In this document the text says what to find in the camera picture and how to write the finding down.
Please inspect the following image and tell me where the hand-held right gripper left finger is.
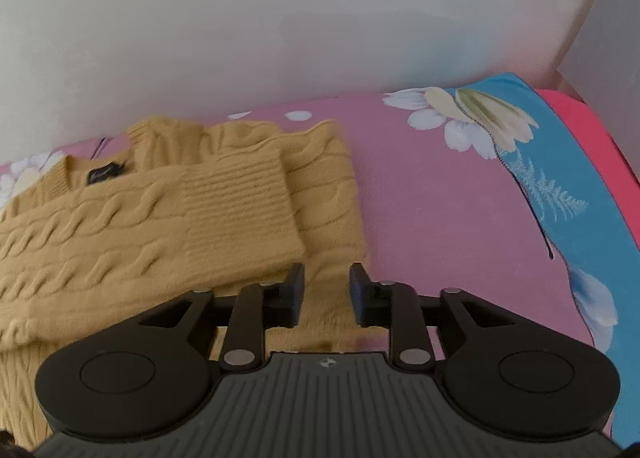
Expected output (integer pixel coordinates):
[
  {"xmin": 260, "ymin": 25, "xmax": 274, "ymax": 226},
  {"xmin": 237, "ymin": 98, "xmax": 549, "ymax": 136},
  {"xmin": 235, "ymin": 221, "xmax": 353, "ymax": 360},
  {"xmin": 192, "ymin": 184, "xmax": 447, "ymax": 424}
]
[{"xmin": 120, "ymin": 262, "xmax": 306, "ymax": 373}]

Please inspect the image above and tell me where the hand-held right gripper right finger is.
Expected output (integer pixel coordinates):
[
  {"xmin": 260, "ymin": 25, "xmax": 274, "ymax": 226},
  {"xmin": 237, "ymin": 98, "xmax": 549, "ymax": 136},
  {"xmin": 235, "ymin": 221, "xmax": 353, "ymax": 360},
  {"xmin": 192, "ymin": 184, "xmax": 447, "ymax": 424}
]
[{"xmin": 348, "ymin": 262, "xmax": 521, "ymax": 373}]

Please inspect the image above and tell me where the yellow cable-knit cardigan sweater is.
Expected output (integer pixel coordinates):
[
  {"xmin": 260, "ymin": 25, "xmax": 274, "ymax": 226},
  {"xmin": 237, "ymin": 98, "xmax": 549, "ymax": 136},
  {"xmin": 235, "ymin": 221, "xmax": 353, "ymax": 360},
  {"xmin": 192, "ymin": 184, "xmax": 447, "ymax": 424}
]
[{"xmin": 0, "ymin": 115, "xmax": 392, "ymax": 445}]

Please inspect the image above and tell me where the pink floral bed sheet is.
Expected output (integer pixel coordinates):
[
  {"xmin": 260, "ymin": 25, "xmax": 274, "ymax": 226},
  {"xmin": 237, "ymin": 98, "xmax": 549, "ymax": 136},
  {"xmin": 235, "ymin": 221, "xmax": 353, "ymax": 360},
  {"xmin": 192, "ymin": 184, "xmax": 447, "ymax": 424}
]
[{"xmin": 0, "ymin": 72, "xmax": 622, "ymax": 364}]

